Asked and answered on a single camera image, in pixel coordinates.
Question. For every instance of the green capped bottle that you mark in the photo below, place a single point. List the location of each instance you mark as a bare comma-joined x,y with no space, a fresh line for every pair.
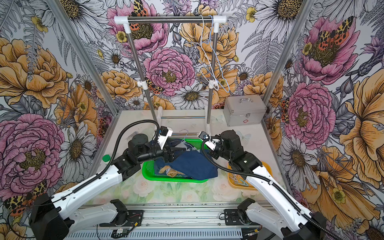
106,159

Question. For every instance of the yellow plastic tray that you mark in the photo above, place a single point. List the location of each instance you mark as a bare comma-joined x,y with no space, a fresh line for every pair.
232,177

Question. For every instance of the tan t-shirt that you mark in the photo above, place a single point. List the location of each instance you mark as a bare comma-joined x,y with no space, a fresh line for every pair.
170,172

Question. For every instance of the dark navy t-shirt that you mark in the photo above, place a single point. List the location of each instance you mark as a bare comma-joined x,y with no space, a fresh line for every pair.
192,163

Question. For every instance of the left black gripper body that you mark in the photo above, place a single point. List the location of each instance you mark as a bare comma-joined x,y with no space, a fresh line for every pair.
166,156

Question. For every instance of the silver metal case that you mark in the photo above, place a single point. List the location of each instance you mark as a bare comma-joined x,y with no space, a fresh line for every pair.
244,110

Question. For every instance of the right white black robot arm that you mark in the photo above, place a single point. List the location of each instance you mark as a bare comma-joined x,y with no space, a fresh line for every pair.
264,180

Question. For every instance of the teal clothespin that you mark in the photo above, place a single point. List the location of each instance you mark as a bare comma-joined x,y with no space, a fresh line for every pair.
241,182

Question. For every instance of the green perforated plastic basket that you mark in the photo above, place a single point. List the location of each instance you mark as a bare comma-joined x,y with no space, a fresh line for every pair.
148,171

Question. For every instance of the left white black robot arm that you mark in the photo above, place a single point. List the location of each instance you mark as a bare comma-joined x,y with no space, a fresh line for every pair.
55,217

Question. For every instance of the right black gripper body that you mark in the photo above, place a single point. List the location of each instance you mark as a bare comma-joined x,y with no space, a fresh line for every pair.
218,151

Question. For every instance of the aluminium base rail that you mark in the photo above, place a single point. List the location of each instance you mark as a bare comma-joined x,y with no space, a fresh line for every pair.
209,221

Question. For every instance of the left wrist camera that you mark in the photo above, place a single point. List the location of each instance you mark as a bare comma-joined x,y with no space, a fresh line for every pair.
164,133

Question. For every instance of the metal clothes rack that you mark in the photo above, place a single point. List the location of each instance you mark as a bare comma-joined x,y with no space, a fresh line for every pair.
215,22

